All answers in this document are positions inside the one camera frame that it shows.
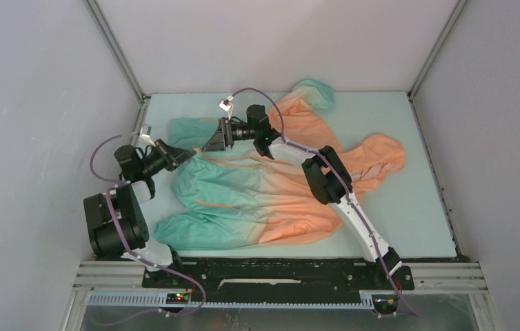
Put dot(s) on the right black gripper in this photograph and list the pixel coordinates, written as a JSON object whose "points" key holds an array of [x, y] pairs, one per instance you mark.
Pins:
{"points": [[223, 137]]}

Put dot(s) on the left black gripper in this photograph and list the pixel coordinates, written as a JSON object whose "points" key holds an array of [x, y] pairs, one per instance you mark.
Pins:
{"points": [[172, 156]]}

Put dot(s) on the teal and orange gradient jacket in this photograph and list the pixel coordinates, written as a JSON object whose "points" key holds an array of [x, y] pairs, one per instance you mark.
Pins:
{"points": [[237, 198]]}

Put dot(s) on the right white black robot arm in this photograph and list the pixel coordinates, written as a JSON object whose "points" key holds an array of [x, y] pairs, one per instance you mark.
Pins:
{"points": [[328, 179]]}

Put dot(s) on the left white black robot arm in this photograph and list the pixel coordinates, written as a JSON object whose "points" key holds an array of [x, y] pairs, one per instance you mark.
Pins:
{"points": [[116, 225]]}

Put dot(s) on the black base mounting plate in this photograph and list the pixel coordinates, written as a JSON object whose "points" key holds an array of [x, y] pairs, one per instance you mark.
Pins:
{"points": [[279, 280]]}

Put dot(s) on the light foam table mat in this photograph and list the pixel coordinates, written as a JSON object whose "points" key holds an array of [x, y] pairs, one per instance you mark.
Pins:
{"points": [[405, 209]]}

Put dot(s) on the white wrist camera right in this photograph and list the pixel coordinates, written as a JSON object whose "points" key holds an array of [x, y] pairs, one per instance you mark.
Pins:
{"points": [[226, 105]]}

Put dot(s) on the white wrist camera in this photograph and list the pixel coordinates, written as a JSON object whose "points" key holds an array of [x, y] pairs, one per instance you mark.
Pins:
{"points": [[226, 105], [145, 133]]}

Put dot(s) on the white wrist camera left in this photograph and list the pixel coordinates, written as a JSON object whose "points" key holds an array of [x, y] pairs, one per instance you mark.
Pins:
{"points": [[145, 133]]}

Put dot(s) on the aluminium frame rail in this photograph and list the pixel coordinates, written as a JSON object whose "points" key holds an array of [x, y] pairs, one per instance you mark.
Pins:
{"points": [[118, 283]]}

